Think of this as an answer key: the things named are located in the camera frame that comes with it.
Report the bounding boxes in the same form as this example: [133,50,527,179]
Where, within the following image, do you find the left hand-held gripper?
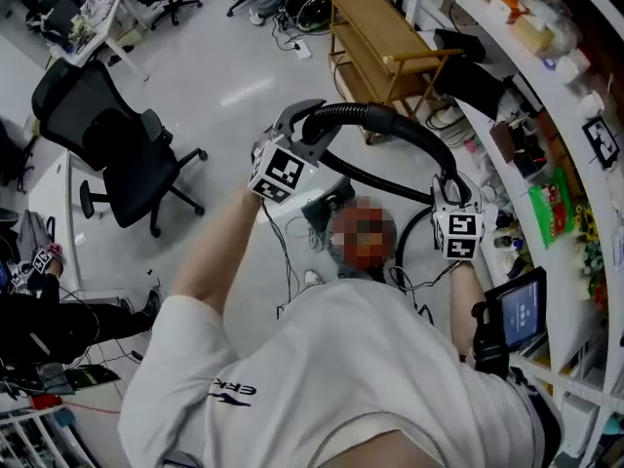
[248,97,343,208]

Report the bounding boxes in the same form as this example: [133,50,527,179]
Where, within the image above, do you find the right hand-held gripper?
[430,171,488,263]

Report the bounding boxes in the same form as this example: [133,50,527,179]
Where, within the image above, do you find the black vacuum hose with wand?
[301,102,462,285]

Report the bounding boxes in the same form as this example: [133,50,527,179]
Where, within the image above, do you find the person's left forearm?
[169,185,265,322]

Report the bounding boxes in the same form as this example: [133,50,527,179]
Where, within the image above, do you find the person's right forearm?
[447,259,485,363]

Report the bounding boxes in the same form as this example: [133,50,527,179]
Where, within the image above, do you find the red vacuum cleaner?
[329,195,399,282]

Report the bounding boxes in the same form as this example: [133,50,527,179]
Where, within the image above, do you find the white slipper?
[442,124,478,149]
[427,104,465,132]

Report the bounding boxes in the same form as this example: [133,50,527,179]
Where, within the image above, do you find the brown box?
[488,119,519,166]

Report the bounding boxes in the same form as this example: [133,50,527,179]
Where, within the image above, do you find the grey metal plate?
[300,177,358,236]

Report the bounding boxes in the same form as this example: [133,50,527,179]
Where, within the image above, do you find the black box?
[511,148,548,180]

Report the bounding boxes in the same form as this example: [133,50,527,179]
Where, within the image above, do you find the green red snack packet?
[527,168,577,252]

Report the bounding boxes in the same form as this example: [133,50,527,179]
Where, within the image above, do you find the black bag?
[432,26,509,122]

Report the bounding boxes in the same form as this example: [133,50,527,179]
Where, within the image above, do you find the yellow artificial sunflowers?
[571,204,602,244]

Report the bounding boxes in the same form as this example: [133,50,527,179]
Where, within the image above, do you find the black chest-mounted screen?
[469,265,549,375]

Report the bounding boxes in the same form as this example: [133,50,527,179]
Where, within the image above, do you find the wooden shelf cart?
[329,0,465,146]

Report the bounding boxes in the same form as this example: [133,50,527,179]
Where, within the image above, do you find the artificial flower bunch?
[581,241,611,312]

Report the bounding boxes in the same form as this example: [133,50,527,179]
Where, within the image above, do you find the beige cardboard box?
[510,16,557,59]

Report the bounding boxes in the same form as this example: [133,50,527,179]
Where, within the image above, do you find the black mesh office chair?
[30,58,211,240]

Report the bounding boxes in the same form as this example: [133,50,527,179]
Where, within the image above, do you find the white metal shelving unit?
[409,0,624,468]

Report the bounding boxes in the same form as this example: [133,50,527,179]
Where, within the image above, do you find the person's white shirt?
[116,278,566,468]

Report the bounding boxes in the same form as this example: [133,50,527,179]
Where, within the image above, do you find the white desk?
[27,151,85,293]
[47,0,151,83]

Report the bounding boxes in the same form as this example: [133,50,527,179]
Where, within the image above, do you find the black green board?
[66,362,122,390]

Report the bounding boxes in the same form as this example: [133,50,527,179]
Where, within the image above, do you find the red box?
[30,394,65,412]

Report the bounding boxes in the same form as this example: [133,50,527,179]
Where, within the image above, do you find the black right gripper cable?
[389,259,462,329]

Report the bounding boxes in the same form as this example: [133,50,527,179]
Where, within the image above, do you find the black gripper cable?
[260,197,301,321]
[389,259,462,329]

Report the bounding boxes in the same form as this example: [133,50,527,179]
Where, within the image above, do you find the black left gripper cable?
[260,197,301,321]

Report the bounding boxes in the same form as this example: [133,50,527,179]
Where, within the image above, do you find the black picture frame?
[581,114,624,171]

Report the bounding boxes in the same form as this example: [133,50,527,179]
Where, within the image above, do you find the white wire rack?
[0,407,85,468]

